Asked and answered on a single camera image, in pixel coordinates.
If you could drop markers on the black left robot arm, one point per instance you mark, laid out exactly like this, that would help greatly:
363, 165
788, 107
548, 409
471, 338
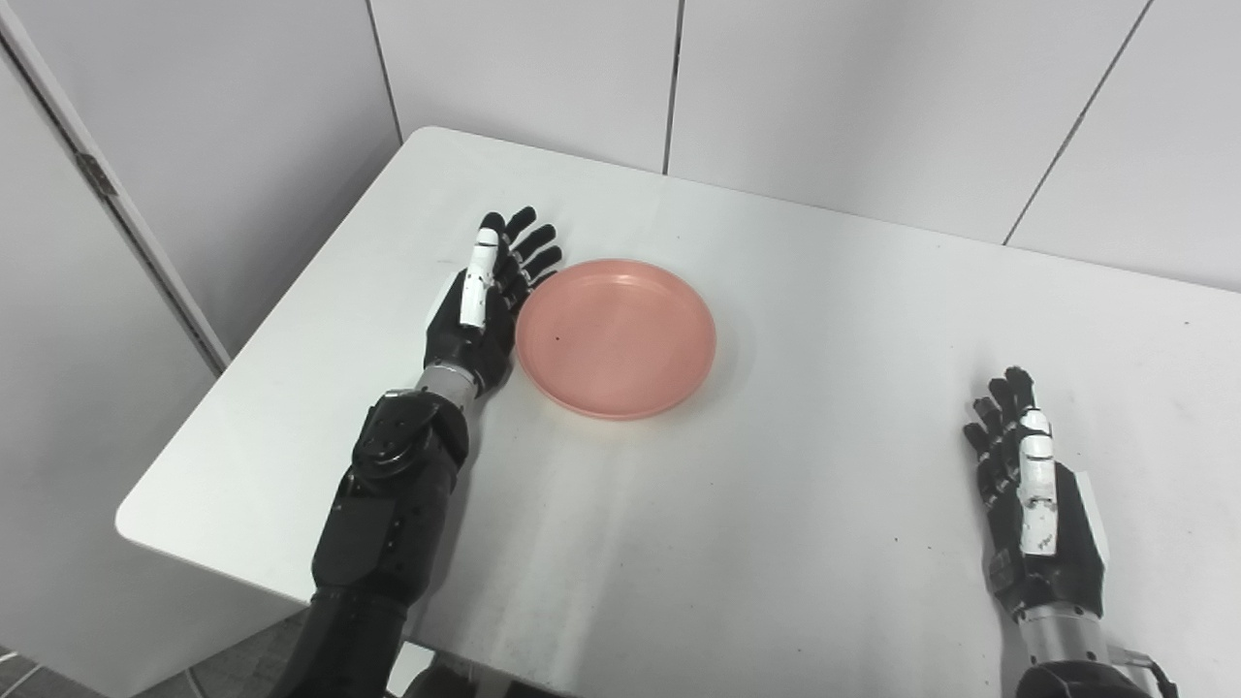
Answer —
378, 523

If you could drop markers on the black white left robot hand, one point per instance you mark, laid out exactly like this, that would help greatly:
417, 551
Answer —
461, 344

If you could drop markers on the small metal wall hinge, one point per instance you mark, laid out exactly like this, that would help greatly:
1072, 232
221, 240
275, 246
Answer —
97, 174

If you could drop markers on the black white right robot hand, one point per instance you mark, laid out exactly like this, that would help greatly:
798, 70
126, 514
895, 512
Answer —
1071, 562

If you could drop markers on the pink round plate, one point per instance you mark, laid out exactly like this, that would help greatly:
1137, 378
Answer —
616, 339

